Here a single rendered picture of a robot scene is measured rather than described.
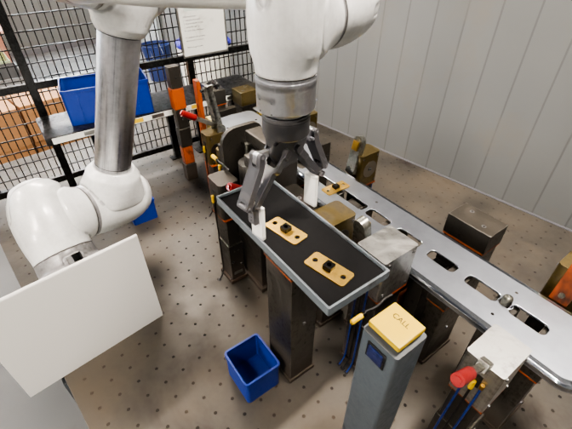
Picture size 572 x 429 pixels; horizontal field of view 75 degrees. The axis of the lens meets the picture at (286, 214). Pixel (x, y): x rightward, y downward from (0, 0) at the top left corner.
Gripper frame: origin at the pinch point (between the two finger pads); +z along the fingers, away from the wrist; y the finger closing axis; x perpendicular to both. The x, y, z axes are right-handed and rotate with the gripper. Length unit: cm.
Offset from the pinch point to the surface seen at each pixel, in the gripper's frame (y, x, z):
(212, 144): -27, -62, 18
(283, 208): -4.7, -5.3, 4.1
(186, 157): -33, -93, 38
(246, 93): -60, -84, 15
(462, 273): -30.9, 25.9, 20.1
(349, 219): -20.5, 0.8, 12.4
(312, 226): -4.6, 2.8, 4.1
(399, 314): 1.6, 26.0, 4.1
